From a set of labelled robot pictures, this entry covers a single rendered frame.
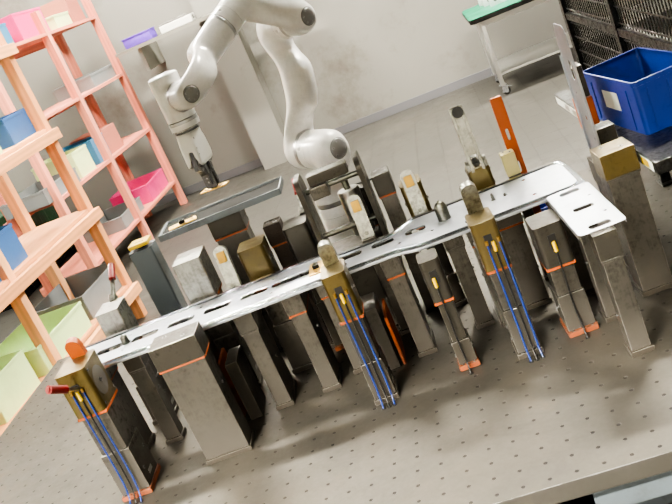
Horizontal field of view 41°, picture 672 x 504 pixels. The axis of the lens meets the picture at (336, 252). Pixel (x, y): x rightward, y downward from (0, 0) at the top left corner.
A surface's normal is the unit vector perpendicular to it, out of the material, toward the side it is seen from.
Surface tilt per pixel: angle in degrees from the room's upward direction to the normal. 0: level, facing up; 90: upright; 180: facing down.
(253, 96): 90
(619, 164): 90
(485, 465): 0
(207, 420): 90
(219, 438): 90
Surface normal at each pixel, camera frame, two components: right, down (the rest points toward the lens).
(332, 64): -0.06, 0.36
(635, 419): -0.38, -0.87
